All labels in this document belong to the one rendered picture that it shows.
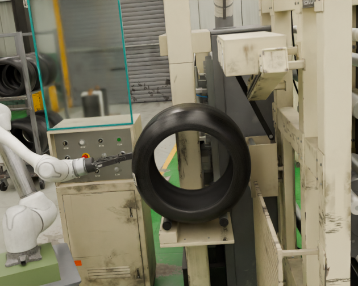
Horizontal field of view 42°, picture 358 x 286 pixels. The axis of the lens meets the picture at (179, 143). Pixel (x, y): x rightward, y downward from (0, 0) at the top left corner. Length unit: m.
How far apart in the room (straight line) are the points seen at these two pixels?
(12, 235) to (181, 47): 1.29
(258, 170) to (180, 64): 0.70
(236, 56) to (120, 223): 1.64
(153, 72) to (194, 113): 9.61
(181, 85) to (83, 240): 1.32
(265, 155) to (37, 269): 1.30
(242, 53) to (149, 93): 10.01
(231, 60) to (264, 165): 0.84
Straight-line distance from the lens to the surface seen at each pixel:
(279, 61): 1.82
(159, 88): 11.79
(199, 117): 2.17
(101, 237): 3.23
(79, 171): 2.37
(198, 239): 2.41
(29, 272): 2.52
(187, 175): 2.64
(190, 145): 2.59
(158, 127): 2.18
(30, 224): 2.58
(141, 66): 11.82
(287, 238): 2.77
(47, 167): 2.21
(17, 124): 6.06
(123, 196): 3.09
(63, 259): 2.76
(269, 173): 2.59
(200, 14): 11.54
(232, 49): 1.89
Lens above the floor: 1.86
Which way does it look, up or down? 14 degrees down
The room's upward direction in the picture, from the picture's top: 5 degrees counter-clockwise
